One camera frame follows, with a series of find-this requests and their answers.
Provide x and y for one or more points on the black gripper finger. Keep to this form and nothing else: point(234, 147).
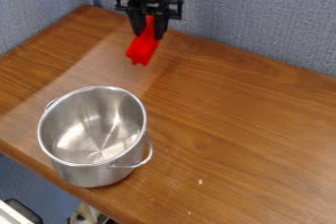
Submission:
point(136, 17)
point(160, 26)

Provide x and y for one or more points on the red elongated object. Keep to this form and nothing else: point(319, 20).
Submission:
point(143, 46)

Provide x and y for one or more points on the silver metal pot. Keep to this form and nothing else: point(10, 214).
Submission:
point(92, 134)

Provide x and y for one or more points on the white patterned object under table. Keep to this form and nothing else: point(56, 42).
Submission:
point(88, 215)

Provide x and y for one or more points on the black and white object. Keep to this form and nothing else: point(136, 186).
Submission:
point(16, 213)

